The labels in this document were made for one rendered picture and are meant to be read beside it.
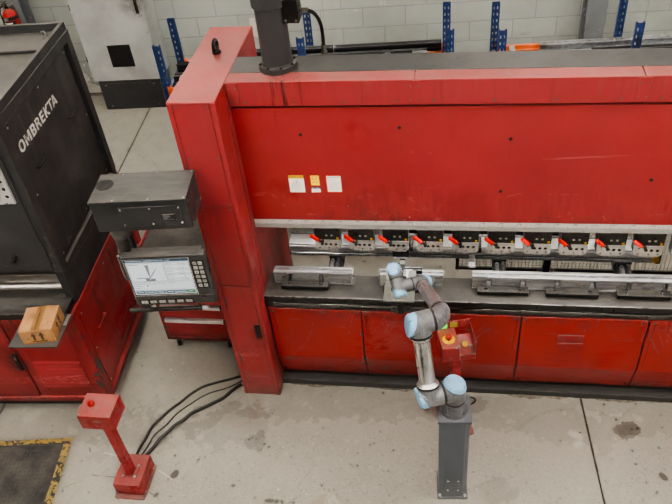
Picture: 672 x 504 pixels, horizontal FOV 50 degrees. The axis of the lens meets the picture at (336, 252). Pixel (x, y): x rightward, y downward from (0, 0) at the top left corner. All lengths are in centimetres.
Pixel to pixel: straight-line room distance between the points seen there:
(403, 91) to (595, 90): 90
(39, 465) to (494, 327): 307
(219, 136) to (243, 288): 107
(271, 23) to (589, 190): 184
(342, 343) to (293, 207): 106
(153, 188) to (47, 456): 227
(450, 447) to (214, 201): 186
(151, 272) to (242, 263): 57
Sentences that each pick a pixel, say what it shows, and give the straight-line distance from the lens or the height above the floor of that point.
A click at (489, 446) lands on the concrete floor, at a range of 484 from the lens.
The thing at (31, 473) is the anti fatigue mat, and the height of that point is 1.
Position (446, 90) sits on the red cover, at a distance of 364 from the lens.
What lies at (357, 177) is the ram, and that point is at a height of 171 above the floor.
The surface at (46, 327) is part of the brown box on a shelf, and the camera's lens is 450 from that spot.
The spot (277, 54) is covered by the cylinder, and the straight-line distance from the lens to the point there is 374.
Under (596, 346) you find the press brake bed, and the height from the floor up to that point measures 53.
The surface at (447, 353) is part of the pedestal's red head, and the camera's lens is 431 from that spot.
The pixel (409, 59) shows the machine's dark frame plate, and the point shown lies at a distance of 380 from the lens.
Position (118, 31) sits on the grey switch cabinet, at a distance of 829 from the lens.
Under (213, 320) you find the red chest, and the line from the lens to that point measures 523.
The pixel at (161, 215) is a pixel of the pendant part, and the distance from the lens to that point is 372.
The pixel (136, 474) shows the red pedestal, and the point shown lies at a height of 13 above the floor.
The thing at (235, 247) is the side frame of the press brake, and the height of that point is 136.
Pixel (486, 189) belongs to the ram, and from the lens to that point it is 399.
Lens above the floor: 402
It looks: 41 degrees down
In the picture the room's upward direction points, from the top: 7 degrees counter-clockwise
